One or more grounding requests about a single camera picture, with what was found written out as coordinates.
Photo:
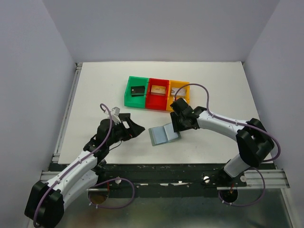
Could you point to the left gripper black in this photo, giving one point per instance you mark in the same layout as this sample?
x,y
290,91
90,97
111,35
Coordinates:
x,y
134,130

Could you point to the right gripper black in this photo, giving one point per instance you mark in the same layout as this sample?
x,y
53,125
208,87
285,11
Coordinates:
x,y
176,126

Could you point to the sage green card holder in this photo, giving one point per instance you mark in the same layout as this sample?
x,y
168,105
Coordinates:
x,y
163,134

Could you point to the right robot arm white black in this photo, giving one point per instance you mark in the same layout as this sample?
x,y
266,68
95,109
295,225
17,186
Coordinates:
x,y
253,142

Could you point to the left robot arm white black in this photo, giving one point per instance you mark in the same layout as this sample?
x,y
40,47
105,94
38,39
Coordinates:
x,y
48,200

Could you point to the silver card stack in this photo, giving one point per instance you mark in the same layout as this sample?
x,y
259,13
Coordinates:
x,y
177,91

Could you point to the tan card stack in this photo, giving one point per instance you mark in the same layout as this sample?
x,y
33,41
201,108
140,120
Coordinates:
x,y
158,90

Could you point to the black card stack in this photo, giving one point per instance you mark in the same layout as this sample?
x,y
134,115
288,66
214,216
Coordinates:
x,y
137,90

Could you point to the yellow plastic bin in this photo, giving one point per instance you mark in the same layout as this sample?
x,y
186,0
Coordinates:
x,y
170,98

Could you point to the green plastic bin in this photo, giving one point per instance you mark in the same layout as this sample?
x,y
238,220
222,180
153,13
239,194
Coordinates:
x,y
137,101

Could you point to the red plastic bin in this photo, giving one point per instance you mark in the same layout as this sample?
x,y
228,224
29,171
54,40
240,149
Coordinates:
x,y
156,102

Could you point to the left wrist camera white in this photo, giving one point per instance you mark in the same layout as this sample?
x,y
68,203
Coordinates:
x,y
115,114

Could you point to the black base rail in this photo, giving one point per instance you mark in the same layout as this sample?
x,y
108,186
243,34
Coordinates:
x,y
163,180

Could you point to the aluminium frame rail left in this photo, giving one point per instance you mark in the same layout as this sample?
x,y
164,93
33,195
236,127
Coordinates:
x,y
58,146

